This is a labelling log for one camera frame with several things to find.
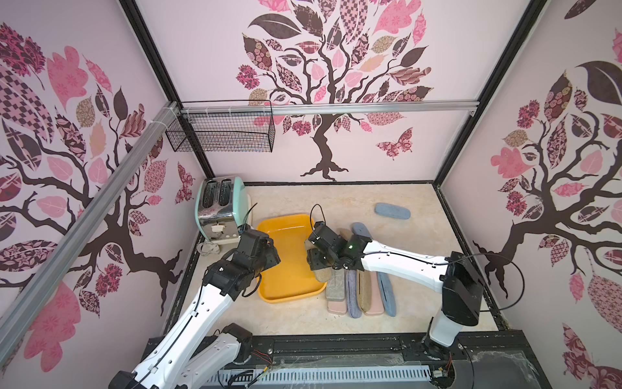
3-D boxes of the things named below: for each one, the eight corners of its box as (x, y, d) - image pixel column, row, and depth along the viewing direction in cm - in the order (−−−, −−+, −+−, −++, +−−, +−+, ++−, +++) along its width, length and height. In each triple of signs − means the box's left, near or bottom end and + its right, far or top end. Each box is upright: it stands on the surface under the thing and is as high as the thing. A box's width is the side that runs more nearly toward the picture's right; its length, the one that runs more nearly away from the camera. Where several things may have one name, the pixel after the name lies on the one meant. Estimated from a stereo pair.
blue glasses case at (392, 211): (373, 212, 111) (374, 209, 109) (375, 204, 114) (375, 201, 112) (408, 221, 107) (409, 218, 105) (409, 213, 110) (410, 209, 109)
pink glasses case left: (327, 314, 83) (328, 311, 80) (327, 303, 85) (327, 300, 82) (346, 314, 82) (347, 311, 80) (345, 303, 85) (346, 300, 82)
